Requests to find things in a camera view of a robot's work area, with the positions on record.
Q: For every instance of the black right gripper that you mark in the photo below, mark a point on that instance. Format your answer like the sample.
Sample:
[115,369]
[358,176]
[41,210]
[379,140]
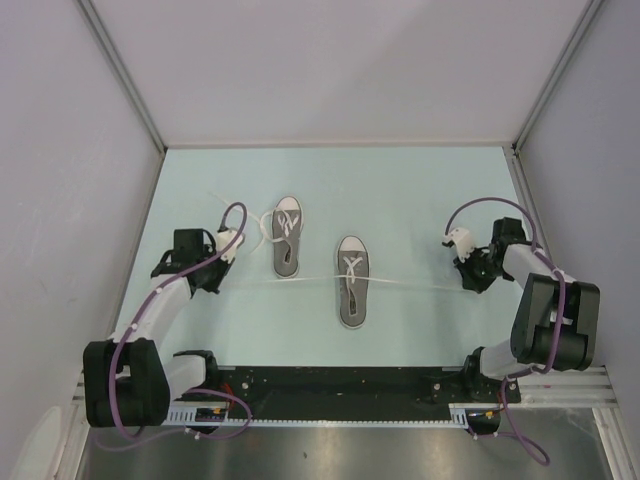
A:
[469,280]

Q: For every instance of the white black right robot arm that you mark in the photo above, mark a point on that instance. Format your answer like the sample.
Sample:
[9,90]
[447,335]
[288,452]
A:
[555,324]

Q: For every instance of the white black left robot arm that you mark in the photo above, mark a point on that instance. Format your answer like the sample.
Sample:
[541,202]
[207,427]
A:
[126,381]

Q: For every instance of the white shoelace of sneaker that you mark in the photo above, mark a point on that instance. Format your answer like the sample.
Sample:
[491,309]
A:
[266,236]
[400,283]

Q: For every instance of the aluminium corner post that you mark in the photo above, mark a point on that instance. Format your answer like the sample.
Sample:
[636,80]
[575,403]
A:
[115,62]
[577,35]

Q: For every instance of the aluminium corner post left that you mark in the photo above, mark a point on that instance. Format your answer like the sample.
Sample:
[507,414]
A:
[115,62]

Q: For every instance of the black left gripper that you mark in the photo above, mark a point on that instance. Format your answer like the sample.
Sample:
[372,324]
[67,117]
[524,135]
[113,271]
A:
[212,285]

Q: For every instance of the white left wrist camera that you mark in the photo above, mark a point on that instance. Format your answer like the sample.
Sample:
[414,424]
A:
[227,242]

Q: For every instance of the aluminium corner post right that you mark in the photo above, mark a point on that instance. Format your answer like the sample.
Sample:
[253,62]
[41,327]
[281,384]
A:
[577,35]

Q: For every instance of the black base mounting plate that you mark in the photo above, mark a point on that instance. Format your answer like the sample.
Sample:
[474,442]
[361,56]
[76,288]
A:
[369,394]

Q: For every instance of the grey canvas sneaker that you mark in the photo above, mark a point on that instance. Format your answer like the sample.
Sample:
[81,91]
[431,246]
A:
[352,299]
[286,253]

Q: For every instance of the aluminium frame rail front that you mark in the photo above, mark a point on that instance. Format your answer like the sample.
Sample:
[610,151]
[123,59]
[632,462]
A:
[571,388]

